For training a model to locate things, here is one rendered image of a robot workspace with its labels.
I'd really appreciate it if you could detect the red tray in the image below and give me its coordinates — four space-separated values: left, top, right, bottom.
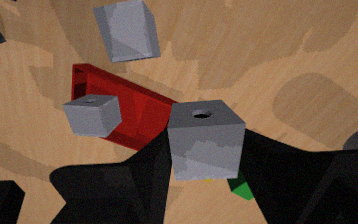
71 63 178 151

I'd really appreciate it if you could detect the green block with grey pin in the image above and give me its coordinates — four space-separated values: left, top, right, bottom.
227 168 254 201

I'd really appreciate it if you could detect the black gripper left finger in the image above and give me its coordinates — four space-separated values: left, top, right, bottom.
49 127 172 224

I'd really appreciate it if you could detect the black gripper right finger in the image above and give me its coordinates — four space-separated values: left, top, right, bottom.
239 128 358 224

